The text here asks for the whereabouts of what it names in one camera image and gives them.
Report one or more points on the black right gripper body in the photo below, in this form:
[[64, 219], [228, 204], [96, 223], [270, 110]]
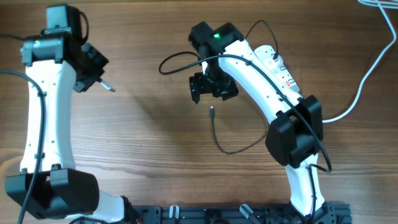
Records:
[[219, 86]]

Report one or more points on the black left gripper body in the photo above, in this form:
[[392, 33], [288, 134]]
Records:
[[92, 70]]

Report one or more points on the cyan Galaxy smartphone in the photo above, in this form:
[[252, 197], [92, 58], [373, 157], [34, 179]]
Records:
[[107, 86]]

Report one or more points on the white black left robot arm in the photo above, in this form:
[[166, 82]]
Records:
[[58, 62]]

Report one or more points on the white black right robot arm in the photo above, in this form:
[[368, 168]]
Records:
[[295, 133]]

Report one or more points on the white power strip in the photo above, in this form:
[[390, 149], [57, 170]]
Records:
[[265, 54]]

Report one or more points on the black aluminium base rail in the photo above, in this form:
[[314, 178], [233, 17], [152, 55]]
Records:
[[329, 213]]

